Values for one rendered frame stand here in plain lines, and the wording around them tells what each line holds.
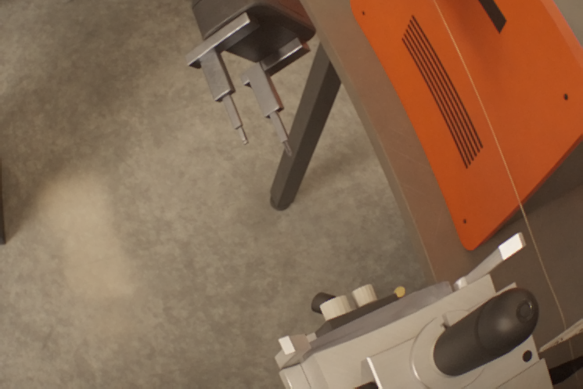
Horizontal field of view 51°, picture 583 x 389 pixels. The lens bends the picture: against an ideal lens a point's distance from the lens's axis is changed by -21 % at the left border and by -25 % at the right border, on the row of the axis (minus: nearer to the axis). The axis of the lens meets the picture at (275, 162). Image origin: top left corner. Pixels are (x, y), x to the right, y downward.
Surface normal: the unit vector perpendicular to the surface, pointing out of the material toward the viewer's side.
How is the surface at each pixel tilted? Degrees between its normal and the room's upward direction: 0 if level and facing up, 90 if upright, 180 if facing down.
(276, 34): 90
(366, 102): 0
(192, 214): 0
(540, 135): 90
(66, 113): 0
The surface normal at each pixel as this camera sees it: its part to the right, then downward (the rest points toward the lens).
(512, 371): 0.14, -0.43
